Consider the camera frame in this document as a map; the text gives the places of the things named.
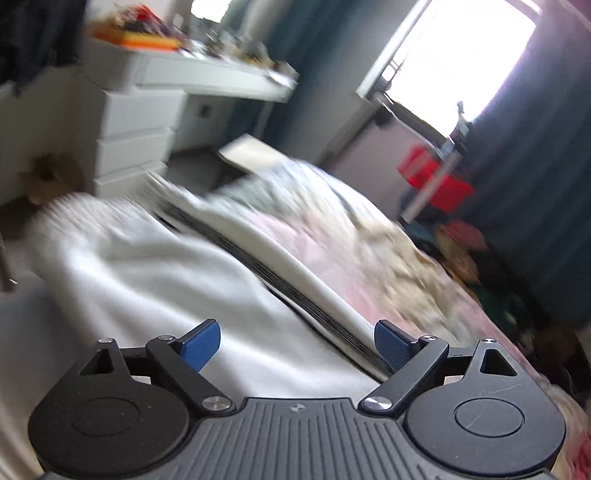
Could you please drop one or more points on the cardboard box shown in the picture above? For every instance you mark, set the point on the cardboard box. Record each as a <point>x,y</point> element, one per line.
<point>48,180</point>

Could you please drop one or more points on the window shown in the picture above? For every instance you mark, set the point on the window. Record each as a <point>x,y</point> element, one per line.
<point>457,60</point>

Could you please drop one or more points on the red plastic box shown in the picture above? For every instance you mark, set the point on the red plastic box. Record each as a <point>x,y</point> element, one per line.
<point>438,177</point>

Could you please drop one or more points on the wall socket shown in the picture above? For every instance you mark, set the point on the wall socket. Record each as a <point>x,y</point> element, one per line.
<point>205,110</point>

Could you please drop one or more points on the desk clutter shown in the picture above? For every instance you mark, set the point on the desk clutter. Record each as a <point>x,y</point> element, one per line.
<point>240,53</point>

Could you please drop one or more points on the teal curtain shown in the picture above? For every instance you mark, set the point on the teal curtain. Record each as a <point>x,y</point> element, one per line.
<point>323,69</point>
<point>531,161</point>

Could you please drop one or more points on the white metal rack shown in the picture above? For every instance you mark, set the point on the white metal rack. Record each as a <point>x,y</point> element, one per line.
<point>427,189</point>

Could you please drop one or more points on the floral bedsheet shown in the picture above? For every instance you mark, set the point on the floral bedsheet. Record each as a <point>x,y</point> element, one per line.
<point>369,249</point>

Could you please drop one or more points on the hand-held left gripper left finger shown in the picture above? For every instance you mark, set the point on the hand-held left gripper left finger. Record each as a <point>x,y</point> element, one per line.
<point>202,345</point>

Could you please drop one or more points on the white drawer unit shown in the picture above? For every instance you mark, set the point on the white drawer unit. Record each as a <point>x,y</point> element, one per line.
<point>134,134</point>

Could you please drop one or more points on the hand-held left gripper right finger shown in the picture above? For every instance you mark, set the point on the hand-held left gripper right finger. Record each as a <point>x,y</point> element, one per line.
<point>391,345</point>

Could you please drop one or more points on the white blanket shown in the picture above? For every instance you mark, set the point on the white blanket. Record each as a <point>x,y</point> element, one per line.
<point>138,277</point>

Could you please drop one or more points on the dark hanging clothes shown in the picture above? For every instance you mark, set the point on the dark hanging clothes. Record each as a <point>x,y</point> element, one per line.
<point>32,37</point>

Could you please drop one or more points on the pile of colourful clothes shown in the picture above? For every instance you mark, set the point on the pile of colourful clothes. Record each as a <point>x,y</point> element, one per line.
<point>498,286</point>

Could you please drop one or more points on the orange box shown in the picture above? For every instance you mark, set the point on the orange box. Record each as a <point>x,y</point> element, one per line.
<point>143,39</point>

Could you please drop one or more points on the white desk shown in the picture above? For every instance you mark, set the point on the white desk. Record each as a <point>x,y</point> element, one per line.
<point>221,78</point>

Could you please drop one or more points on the beige flat board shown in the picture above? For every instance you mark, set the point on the beige flat board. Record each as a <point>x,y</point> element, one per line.
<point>251,154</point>

